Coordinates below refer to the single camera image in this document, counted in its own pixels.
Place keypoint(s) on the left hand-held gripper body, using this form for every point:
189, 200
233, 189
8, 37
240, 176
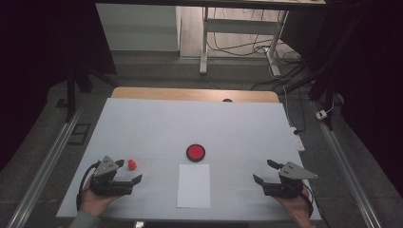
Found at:
107, 186

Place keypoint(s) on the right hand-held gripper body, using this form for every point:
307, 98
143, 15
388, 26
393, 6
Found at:
283, 189

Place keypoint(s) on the small orange stamp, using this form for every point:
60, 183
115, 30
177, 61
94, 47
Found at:
132, 164

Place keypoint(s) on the red round dish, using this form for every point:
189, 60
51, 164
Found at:
195, 161

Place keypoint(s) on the person's left hand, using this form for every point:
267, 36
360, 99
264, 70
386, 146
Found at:
95, 204

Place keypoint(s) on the person's right hand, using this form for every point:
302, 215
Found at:
297, 210

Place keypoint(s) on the white power strip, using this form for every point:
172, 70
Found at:
298, 142

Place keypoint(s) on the white paper sheet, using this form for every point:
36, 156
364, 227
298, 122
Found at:
194, 190

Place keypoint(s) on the small white adapter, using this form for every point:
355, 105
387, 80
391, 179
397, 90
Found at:
321, 114

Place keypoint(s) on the black metal stand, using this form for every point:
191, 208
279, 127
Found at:
329, 95
70, 95

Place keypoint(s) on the white cabinet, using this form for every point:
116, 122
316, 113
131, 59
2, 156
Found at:
136, 28

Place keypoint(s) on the aluminium rail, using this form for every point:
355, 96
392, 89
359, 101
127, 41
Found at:
348, 167
47, 164

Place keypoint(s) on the white desk frame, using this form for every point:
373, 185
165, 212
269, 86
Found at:
240, 26

